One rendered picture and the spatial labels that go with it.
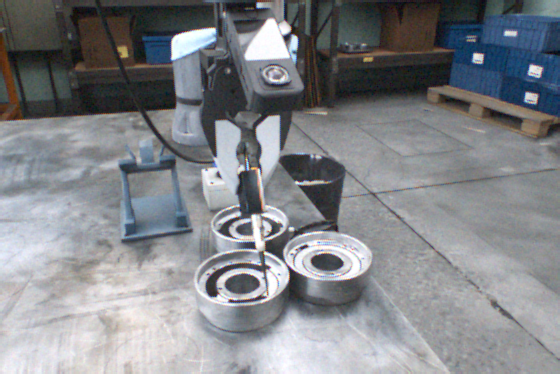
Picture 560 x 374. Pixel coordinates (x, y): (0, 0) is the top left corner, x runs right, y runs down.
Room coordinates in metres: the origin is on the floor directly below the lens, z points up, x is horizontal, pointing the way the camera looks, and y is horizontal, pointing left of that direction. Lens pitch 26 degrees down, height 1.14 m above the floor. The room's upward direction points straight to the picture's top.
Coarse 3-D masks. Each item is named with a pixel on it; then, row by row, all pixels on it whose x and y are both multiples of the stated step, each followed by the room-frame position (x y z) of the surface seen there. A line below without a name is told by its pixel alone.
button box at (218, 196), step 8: (208, 168) 0.73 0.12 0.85; (216, 168) 0.73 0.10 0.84; (240, 168) 0.73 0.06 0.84; (208, 176) 0.69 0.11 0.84; (216, 176) 0.69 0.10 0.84; (208, 184) 0.66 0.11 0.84; (216, 184) 0.66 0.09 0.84; (224, 184) 0.66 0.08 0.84; (208, 192) 0.66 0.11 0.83; (216, 192) 0.66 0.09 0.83; (224, 192) 0.66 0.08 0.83; (208, 200) 0.66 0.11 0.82; (216, 200) 0.66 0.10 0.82; (224, 200) 0.66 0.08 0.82; (232, 200) 0.67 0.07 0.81; (216, 208) 0.66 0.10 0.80; (224, 208) 0.66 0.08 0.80
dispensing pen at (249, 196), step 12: (240, 180) 0.46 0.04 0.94; (252, 180) 0.46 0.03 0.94; (240, 192) 0.47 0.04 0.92; (252, 192) 0.45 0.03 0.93; (240, 204) 0.47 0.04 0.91; (252, 204) 0.44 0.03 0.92; (240, 216) 0.46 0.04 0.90; (252, 216) 0.45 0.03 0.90; (252, 228) 0.44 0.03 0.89; (264, 264) 0.42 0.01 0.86; (264, 276) 0.42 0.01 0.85
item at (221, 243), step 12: (216, 216) 0.56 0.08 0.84; (228, 216) 0.58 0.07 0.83; (276, 216) 0.58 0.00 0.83; (216, 228) 0.55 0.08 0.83; (240, 228) 0.56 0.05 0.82; (264, 228) 0.55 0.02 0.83; (288, 228) 0.54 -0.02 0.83; (216, 240) 0.52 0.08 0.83; (228, 240) 0.50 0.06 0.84; (240, 240) 0.50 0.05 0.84; (252, 240) 0.50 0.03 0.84; (264, 240) 0.50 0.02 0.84; (276, 240) 0.51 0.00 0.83; (276, 252) 0.51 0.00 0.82
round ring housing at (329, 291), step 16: (304, 240) 0.51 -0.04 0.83; (320, 240) 0.52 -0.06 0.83; (336, 240) 0.52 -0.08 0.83; (352, 240) 0.50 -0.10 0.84; (288, 256) 0.48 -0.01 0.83; (320, 256) 0.49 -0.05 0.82; (336, 256) 0.49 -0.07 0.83; (368, 256) 0.47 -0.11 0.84; (304, 272) 0.43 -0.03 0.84; (320, 272) 0.45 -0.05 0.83; (336, 272) 0.45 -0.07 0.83; (368, 272) 0.44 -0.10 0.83; (304, 288) 0.43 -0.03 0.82; (320, 288) 0.42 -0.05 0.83; (336, 288) 0.42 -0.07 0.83; (352, 288) 0.42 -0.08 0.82; (320, 304) 0.43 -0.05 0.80; (336, 304) 0.42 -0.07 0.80
